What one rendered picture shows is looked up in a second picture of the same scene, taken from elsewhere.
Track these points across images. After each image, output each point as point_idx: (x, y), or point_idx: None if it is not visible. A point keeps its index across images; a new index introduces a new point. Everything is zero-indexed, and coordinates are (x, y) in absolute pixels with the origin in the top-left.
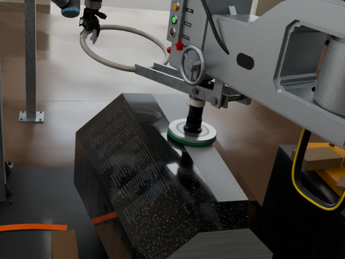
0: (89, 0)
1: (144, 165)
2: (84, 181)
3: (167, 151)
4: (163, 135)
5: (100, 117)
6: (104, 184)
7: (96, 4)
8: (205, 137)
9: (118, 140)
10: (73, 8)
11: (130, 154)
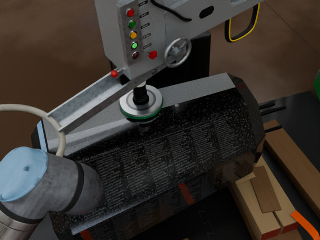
0: None
1: (188, 137)
2: (127, 227)
3: (176, 117)
4: (148, 122)
5: None
6: (183, 180)
7: None
8: (154, 90)
9: (136, 167)
10: None
11: (165, 151)
